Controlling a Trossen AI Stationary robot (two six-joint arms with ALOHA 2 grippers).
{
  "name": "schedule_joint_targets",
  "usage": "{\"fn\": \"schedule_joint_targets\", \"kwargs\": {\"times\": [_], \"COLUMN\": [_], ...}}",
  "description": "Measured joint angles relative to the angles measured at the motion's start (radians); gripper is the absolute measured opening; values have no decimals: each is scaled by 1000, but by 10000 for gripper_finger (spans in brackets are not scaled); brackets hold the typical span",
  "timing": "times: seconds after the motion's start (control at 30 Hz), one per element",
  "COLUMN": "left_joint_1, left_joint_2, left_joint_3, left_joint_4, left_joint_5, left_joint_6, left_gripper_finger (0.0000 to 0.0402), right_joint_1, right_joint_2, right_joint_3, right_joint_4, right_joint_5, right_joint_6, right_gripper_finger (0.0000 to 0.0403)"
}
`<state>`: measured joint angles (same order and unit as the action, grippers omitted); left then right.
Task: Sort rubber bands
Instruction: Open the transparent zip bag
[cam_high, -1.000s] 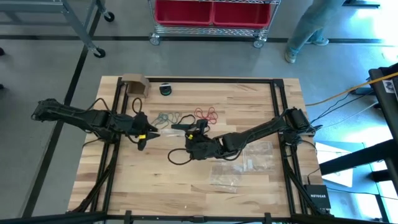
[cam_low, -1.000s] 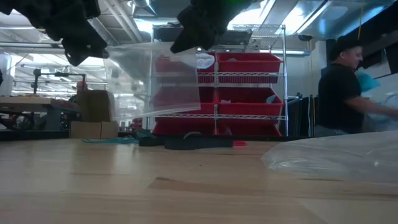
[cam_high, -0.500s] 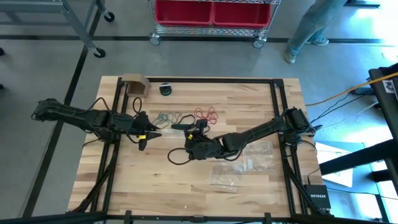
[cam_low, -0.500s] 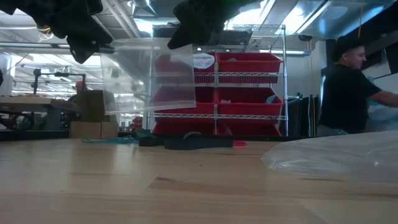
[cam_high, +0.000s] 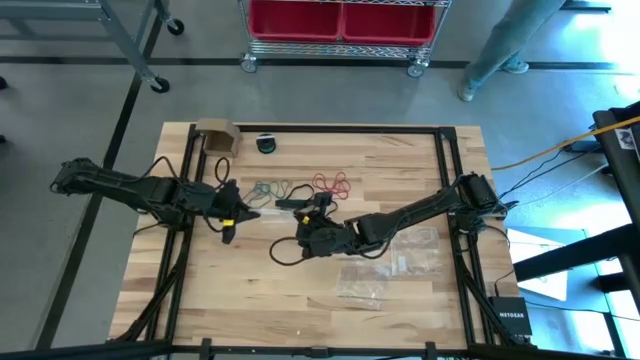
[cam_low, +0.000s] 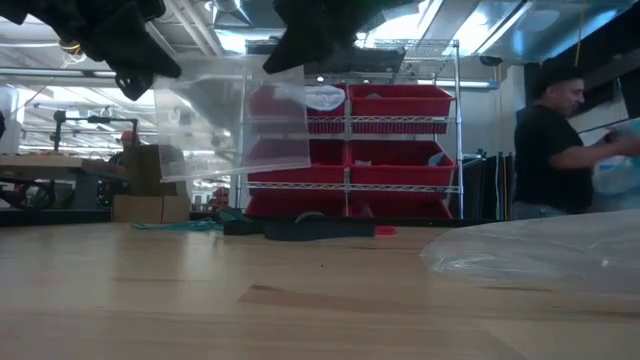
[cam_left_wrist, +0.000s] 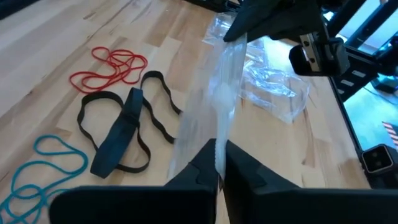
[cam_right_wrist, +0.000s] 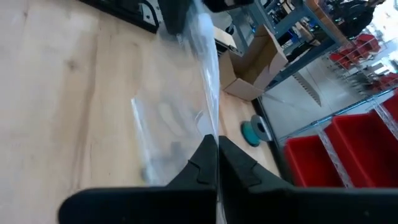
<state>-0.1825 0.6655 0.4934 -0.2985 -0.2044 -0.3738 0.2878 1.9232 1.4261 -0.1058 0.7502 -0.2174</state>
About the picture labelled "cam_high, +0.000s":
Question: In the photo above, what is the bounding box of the crumpled clear zip bag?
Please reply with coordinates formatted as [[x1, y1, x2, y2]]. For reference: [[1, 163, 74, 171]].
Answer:
[[335, 260, 394, 312]]

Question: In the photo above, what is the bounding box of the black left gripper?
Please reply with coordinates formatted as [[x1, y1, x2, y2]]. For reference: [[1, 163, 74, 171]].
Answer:
[[212, 178, 262, 246]]

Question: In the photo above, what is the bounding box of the white sheet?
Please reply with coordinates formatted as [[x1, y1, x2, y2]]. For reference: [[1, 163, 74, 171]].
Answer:
[[505, 226, 571, 303]]

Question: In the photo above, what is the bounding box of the chrome wire shelf cart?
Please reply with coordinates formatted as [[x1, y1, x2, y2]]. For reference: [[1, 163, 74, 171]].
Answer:
[[236, 0, 454, 79]]

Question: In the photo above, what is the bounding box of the black desk frame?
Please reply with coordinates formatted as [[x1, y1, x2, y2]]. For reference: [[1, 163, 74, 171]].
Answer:
[[513, 101, 640, 296]]

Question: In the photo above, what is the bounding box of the grey metal cart frame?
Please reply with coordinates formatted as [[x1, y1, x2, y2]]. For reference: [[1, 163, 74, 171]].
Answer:
[[0, 0, 185, 95]]

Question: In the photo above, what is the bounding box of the small open cardboard box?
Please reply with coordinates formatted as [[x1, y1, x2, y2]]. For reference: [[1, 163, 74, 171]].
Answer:
[[193, 117, 244, 159]]

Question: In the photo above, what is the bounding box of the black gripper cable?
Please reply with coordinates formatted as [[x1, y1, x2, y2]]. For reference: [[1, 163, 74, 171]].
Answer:
[[268, 236, 307, 267], [213, 156, 232, 187]]

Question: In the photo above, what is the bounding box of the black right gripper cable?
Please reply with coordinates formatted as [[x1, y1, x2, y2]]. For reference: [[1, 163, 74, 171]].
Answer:
[[268, 236, 307, 267]]

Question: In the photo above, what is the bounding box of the flat clear zip bag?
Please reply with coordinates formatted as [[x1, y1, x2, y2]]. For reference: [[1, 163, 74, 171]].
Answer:
[[389, 224, 444, 278]]

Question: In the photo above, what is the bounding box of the yellow cable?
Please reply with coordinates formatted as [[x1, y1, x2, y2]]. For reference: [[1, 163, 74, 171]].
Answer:
[[491, 114, 640, 172]]

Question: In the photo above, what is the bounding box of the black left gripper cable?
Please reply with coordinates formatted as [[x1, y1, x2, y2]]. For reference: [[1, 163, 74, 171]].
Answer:
[[213, 156, 232, 187]]

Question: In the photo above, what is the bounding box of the person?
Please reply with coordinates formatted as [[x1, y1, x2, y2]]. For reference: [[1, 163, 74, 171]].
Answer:
[[456, 0, 567, 103]]

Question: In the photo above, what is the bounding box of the black power adapter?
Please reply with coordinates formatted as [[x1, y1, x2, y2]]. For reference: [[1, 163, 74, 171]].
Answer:
[[564, 139, 602, 154]]

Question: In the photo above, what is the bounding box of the black Netgear network switch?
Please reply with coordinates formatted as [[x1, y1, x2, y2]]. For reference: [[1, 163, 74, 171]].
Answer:
[[488, 295, 534, 339]]

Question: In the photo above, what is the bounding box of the green rubber band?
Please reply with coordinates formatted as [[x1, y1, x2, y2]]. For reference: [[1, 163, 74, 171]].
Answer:
[[241, 185, 264, 207], [251, 180, 282, 200]]

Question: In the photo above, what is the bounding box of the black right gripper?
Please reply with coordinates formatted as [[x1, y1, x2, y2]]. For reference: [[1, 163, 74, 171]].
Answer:
[[294, 192, 352, 257]]

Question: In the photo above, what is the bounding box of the thin black rubber band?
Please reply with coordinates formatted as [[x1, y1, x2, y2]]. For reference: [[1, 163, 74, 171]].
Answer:
[[286, 183, 317, 202]]

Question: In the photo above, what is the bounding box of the red rubber band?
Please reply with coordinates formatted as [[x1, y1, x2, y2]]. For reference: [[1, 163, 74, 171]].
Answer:
[[319, 182, 347, 201], [311, 172, 332, 195], [331, 171, 352, 199]]

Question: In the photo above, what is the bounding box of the red plastic bin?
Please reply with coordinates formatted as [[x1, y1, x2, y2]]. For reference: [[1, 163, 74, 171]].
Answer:
[[248, 0, 345, 43], [341, 0, 438, 48]]

